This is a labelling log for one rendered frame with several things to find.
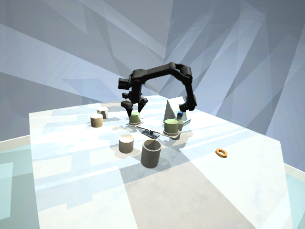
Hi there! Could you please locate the orange ring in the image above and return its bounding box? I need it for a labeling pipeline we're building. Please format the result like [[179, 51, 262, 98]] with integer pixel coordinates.
[[215, 148, 227, 158]]

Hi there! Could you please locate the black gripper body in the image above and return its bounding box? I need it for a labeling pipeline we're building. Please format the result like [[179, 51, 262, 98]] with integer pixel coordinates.
[[121, 90, 148, 109]]

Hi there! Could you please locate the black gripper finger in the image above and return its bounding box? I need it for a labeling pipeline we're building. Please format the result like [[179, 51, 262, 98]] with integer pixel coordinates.
[[125, 108, 133, 117], [138, 103, 146, 113]]

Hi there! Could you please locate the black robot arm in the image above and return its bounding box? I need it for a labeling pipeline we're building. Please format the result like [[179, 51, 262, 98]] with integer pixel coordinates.
[[118, 62, 197, 112]]

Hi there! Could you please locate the tan cylinder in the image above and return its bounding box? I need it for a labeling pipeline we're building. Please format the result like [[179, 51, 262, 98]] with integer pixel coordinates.
[[90, 114, 103, 128]]

